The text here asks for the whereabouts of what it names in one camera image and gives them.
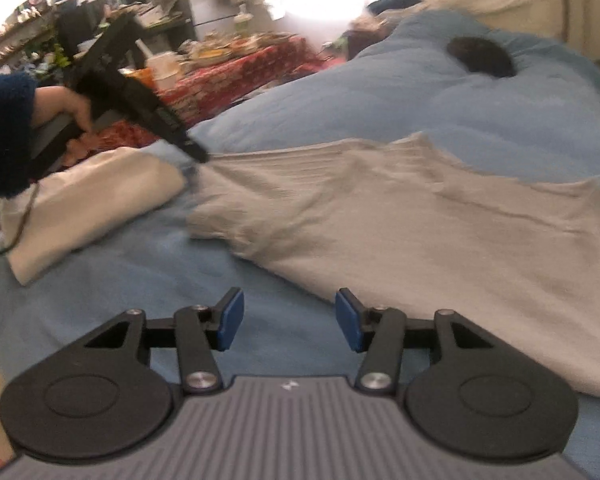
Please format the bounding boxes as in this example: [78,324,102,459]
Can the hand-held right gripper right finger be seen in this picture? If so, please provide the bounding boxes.
[335,288,498,395]

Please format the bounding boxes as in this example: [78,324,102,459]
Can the person's left hand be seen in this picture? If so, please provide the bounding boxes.
[31,85,94,133]

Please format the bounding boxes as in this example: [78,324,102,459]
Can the dark blue cloth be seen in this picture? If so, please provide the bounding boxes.
[367,0,426,16]

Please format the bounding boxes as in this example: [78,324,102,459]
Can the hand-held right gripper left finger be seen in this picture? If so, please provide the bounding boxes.
[82,287,246,395]

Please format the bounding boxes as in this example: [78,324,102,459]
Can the white cup with straw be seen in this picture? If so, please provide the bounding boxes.
[145,52,181,91]

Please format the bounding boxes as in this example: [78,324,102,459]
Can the red patterned tablecloth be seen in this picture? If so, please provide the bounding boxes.
[95,37,326,148]

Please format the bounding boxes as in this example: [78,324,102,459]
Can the cream folded cloth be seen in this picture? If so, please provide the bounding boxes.
[7,146,187,286]

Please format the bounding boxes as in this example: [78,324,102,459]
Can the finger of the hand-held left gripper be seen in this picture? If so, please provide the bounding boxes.
[151,110,212,164]

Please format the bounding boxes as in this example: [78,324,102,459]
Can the black round patch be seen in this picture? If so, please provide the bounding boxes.
[446,36,515,79]

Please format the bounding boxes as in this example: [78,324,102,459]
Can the green drink cup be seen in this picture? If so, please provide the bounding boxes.
[232,5,253,36]

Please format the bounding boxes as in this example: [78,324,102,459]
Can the blue fleece blanket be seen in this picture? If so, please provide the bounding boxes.
[0,7,600,480]

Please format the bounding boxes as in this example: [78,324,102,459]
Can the grey knit sweater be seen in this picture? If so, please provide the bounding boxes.
[186,132,600,398]

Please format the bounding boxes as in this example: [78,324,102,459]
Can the food bowl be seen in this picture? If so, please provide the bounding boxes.
[190,42,231,63]

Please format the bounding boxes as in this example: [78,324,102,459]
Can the dark cluttered shelf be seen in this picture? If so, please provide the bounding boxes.
[0,0,201,91]

